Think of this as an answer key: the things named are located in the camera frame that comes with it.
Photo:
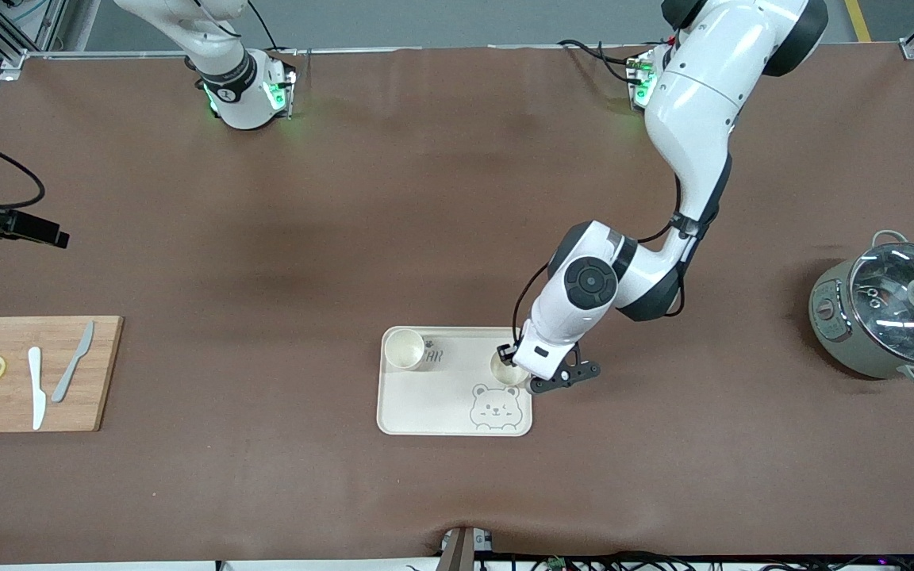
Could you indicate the glass pot lid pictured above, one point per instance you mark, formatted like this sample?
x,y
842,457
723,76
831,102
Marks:
x,y
885,301

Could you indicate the wooden cutting board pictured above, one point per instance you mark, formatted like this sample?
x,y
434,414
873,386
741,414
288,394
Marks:
x,y
13,337

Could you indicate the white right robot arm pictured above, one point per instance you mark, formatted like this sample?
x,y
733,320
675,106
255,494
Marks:
x,y
235,95

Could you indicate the grey-green cooking pot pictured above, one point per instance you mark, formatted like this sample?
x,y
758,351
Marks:
x,y
846,349

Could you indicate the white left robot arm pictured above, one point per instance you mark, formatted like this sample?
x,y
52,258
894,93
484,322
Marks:
x,y
695,103

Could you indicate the white plastic knife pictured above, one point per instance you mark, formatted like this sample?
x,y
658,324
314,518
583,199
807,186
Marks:
x,y
36,388

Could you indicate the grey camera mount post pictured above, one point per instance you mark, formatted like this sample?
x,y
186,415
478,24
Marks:
x,y
457,551

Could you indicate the cream bear-print tray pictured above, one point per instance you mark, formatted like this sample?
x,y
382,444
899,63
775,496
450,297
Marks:
x,y
433,404

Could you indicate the brown table cover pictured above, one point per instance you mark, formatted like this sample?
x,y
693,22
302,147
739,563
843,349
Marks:
x,y
346,198

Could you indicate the white cup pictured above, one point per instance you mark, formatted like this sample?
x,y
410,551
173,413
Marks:
x,y
404,349
505,375

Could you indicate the grey plastic knife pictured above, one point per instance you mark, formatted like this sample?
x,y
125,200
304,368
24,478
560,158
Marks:
x,y
68,374

